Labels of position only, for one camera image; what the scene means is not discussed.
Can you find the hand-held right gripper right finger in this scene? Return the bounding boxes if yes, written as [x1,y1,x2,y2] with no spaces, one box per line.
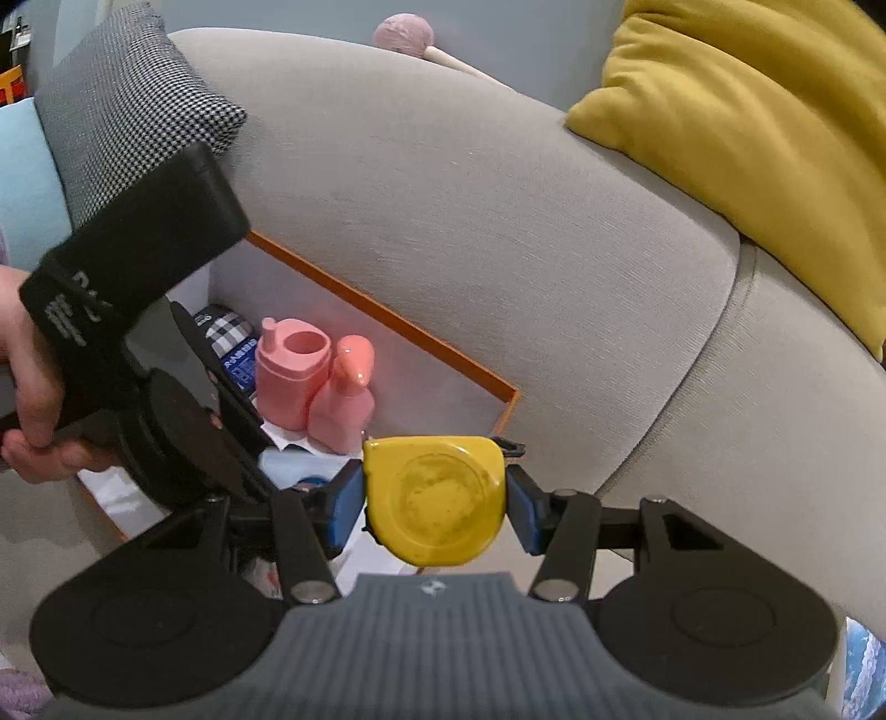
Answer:
[504,464,728,605]

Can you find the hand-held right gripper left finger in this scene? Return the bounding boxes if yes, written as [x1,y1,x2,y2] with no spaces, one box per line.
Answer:
[142,458,368,605]

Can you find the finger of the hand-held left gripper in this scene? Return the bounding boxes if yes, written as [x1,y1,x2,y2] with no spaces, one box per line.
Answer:
[169,302,278,503]

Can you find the blue tin box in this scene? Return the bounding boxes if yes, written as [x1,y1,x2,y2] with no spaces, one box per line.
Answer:
[221,339,260,399]

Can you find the pink plastic container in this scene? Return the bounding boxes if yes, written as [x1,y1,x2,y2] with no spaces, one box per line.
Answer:
[255,317,332,431]

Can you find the plaid zip case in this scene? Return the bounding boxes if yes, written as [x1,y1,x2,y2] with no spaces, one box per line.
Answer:
[194,305,254,361]

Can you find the yellow tape measure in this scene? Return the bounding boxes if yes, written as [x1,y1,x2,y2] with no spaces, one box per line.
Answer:
[361,435,526,567]

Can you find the pink spray bottle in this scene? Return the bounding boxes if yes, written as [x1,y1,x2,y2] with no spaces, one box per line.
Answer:
[306,335,378,454]

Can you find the orange paper bag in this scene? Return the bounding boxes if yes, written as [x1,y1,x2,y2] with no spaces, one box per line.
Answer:
[75,230,522,596]

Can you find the person's left hand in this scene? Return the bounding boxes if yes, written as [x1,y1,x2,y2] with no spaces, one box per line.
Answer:
[0,266,124,487]

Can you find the light blue pillow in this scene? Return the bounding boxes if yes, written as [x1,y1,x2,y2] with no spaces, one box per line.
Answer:
[0,97,74,268]

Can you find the black-white houndstooth pillow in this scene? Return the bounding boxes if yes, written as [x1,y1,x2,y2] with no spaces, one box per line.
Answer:
[33,1,249,229]

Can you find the dark shelf unit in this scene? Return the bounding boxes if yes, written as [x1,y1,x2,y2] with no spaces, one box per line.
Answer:
[0,0,35,108]

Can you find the beige sofa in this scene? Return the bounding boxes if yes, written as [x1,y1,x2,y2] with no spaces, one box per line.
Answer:
[0,28,886,693]

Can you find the purple fluffy blanket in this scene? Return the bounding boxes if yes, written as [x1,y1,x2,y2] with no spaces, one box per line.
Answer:
[0,665,53,720]

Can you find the blue-white printed pillow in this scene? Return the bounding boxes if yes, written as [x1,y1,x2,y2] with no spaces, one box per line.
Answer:
[839,615,886,720]

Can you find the yellow pillow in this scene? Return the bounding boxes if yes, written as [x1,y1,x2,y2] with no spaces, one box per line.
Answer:
[564,0,886,361]

